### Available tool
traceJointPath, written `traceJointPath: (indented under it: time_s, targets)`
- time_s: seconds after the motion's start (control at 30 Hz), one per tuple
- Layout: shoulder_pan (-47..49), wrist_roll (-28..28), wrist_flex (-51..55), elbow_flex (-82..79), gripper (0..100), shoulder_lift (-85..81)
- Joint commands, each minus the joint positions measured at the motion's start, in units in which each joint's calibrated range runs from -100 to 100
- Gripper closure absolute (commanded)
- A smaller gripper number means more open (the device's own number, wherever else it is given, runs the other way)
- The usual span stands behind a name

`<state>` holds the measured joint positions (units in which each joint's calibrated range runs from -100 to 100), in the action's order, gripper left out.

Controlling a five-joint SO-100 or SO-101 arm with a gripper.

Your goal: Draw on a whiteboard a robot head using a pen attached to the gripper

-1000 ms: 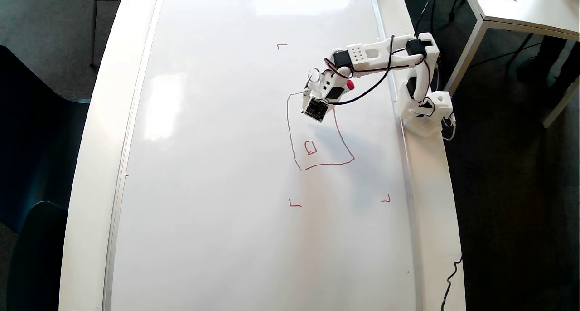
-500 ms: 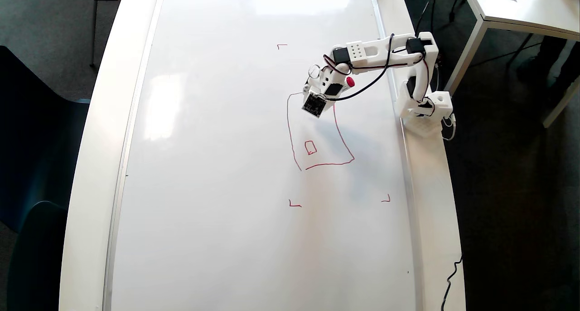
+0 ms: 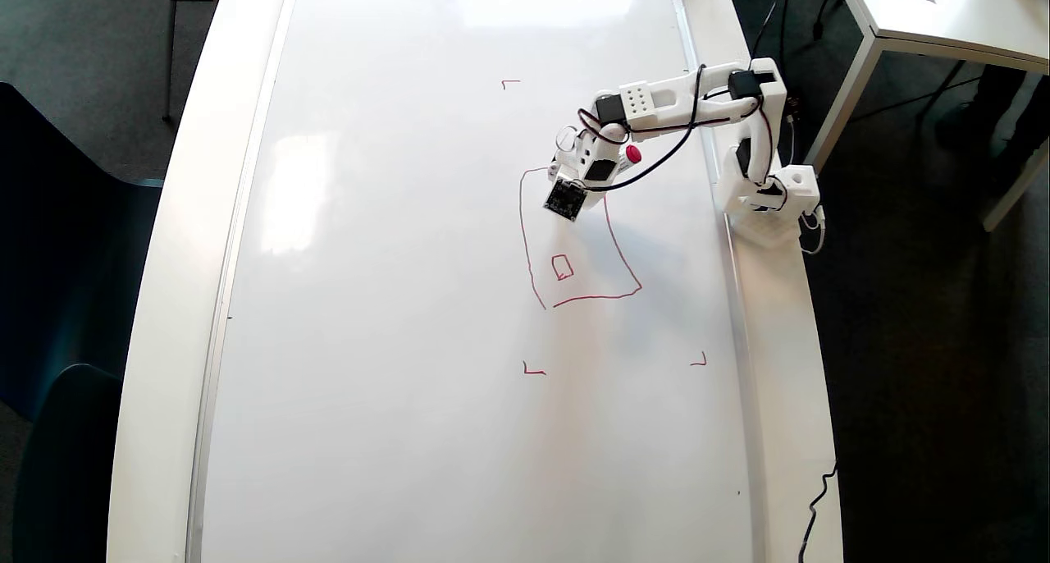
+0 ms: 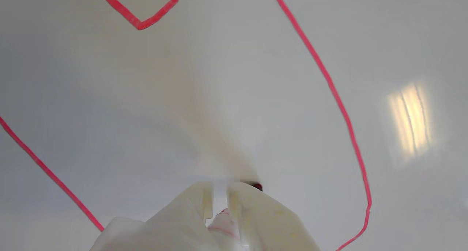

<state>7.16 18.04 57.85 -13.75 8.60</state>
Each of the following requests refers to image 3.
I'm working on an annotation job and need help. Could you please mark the dark teal chair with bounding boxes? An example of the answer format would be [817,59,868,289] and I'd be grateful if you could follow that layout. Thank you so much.
[0,81,165,423]
[11,364,124,563]

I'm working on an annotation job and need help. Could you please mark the white cable at base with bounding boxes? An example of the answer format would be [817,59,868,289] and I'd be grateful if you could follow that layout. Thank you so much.
[797,206,827,256]

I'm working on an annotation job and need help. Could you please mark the large white whiteboard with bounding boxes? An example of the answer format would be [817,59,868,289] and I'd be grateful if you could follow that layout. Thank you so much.
[185,0,769,563]

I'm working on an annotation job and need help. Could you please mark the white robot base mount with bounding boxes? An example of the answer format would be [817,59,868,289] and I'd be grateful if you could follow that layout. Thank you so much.
[722,177,803,249]

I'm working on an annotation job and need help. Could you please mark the black cable on table edge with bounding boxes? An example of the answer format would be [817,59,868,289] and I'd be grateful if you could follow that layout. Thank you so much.
[798,460,838,563]

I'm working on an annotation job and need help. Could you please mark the black wrist camera board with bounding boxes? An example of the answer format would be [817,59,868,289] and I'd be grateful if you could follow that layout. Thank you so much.
[542,177,589,223]

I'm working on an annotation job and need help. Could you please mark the black camera cable on arm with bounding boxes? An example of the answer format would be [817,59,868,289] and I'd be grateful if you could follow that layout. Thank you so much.
[582,3,778,193]

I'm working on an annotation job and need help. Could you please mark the thin black cable under table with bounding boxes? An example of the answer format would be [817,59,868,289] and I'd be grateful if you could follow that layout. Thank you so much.
[847,61,985,126]

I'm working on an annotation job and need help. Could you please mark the person leg in dark trousers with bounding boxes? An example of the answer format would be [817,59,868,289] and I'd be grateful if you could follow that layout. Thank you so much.
[935,65,1050,170]

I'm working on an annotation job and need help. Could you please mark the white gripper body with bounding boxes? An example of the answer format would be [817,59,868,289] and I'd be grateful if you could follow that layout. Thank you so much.
[558,130,631,190]

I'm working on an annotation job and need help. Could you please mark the white side table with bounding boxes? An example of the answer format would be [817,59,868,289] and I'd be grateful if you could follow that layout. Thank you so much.
[806,0,1050,233]

